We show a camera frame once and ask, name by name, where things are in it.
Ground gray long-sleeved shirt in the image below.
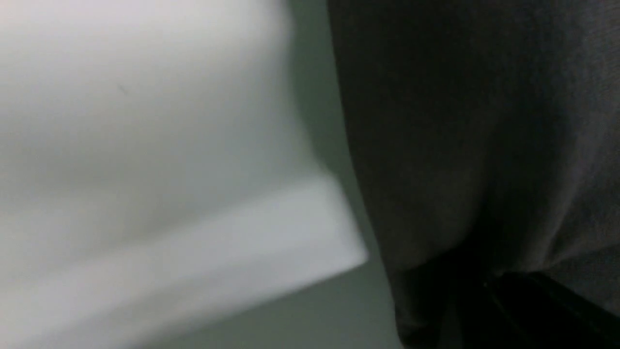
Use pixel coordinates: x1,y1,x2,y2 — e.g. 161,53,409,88
327,0,619,349

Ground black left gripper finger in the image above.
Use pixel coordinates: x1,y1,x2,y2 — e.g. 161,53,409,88
482,272,620,349

